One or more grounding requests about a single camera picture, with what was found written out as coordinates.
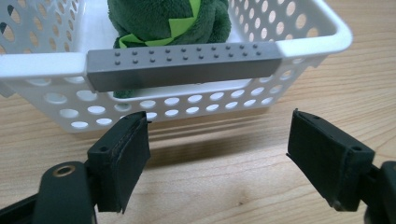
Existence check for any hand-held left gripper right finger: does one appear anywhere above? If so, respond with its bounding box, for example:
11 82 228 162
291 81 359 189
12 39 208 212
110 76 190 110
286 108 376 213

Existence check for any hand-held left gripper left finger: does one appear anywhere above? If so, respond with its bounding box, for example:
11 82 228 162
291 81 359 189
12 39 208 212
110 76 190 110
86 110 152 215

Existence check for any white perforated plastic basket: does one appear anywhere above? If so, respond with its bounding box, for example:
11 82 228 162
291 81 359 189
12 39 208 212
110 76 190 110
0 0 354 134

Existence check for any green plush toy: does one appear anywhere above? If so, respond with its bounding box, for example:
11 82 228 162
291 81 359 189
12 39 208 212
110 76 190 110
106 0 233 100

